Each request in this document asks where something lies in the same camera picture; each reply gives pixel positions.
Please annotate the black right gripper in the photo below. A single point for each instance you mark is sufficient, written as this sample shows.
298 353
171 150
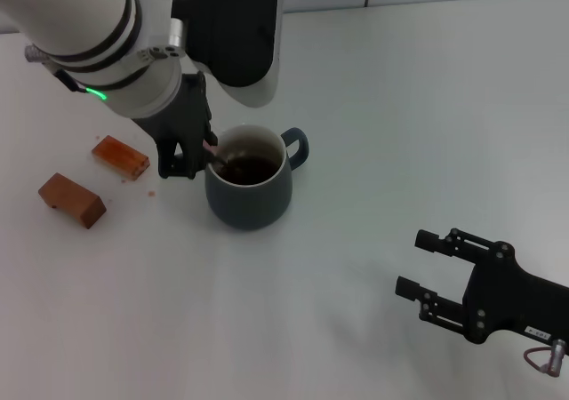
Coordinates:
498 289

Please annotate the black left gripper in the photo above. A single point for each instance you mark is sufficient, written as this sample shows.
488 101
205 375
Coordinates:
182 115

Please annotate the dark grey ceramic mug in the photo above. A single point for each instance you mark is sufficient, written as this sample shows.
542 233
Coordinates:
249 204

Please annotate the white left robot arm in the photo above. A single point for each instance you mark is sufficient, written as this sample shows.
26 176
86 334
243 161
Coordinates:
66 9

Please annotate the orange wooden rest block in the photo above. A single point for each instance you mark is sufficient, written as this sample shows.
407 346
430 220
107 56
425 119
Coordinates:
122 157

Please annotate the dark brown wooden rest block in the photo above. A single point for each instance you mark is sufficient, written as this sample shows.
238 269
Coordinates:
75 200

